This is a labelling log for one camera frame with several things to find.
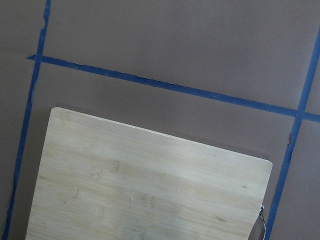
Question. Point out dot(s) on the cutting board hanging loop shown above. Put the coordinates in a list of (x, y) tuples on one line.
[(258, 231)]

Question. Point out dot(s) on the wooden cutting board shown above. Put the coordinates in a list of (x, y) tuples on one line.
[(100, 179)]

